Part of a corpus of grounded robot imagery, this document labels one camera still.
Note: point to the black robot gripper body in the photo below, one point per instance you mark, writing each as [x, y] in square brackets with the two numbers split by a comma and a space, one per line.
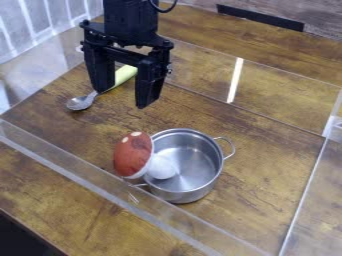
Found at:
[125, 38]

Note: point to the silver metal pot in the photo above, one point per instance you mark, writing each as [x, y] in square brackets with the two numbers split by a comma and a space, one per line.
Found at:
[197, 155]

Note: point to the spoon with green handle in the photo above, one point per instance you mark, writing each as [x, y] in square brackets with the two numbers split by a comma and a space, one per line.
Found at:
[82, 102]

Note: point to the clear acrylic enclosure wall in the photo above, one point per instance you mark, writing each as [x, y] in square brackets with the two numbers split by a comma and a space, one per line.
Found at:
[256, 86]

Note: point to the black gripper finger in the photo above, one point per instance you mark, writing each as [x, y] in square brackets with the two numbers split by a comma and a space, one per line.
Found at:
[100, 67]
[149, 79]

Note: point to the red toy mushroom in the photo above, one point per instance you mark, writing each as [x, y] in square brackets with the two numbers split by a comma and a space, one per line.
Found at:
[134, 160]

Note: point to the black bar at table edge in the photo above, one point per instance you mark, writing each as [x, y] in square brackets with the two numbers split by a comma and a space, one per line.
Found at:
[261, 18]

